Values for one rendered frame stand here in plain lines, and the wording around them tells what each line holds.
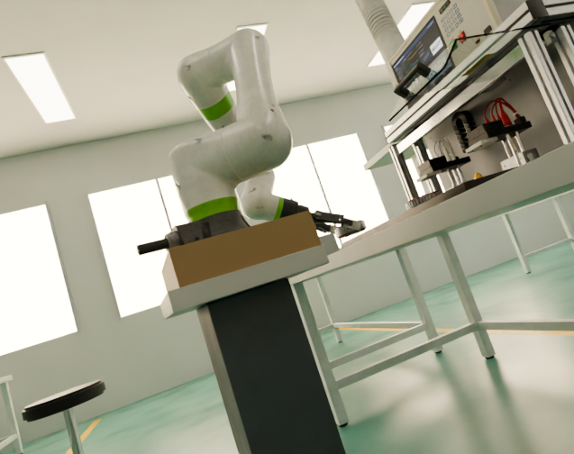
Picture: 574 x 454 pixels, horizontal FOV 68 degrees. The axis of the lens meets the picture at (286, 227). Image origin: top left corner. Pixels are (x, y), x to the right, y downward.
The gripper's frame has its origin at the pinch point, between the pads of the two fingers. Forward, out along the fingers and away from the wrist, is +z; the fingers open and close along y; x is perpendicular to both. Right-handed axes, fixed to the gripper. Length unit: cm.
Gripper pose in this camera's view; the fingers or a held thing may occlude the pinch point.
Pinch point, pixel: (349, 229)
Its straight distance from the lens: 152.8
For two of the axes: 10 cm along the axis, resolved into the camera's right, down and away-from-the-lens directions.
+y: 2.4, -2.2, -9.5
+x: 2.0, -9.4, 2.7
